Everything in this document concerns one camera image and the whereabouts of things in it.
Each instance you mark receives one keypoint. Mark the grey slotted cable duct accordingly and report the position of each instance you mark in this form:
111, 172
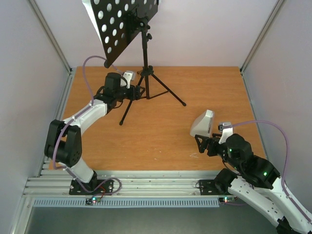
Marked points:
128, 202

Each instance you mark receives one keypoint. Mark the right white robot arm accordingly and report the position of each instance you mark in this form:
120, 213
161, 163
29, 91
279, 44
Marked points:
257, 182

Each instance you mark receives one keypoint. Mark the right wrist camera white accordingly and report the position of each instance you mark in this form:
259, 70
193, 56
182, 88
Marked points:
226, 130

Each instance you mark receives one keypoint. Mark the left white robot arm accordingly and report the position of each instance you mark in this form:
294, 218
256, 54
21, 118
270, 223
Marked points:
64, 144

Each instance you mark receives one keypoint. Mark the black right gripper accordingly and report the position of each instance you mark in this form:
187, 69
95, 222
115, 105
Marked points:
209, 146

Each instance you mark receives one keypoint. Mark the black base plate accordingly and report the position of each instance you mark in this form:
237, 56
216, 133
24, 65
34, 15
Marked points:
97, 187
207, 187

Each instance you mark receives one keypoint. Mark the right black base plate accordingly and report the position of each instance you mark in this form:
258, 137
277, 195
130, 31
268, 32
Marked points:
207, 187

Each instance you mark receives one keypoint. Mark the aluminium front rail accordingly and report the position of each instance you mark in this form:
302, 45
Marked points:
53, 183

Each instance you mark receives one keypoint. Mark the aluminium frame rail right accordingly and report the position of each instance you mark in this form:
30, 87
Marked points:
260, 38

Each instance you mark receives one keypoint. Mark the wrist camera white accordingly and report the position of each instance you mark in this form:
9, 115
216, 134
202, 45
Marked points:
226, 130
126, 79

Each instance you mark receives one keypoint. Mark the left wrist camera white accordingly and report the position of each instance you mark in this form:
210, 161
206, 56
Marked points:
126, 79

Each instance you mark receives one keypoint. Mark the white sheet paper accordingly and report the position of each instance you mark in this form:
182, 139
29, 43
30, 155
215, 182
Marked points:
88, 7

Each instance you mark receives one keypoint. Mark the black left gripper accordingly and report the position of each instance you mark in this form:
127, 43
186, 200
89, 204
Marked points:
136, 90

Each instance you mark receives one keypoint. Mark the black tripod music stand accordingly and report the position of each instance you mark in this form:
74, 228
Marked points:
120, 22

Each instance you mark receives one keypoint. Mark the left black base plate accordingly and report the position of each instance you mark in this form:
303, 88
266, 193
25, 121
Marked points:
97, 187

